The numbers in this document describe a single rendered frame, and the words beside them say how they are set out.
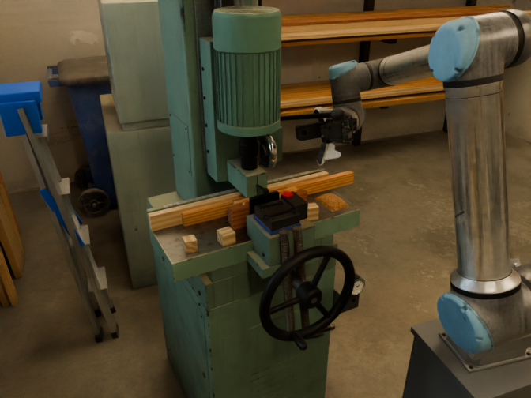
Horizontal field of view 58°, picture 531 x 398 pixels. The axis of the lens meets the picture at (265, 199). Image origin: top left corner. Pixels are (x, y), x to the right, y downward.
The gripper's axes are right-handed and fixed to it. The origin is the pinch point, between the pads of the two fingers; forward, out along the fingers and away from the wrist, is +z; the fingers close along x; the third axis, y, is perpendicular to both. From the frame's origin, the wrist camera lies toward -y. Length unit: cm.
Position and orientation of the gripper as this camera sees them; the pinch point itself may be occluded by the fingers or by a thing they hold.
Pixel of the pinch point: (314, 137)
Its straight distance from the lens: 129.4
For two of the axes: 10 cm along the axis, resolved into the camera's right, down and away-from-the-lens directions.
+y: 9.2, 0.2, -3.9
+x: 1.0, 9.5, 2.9
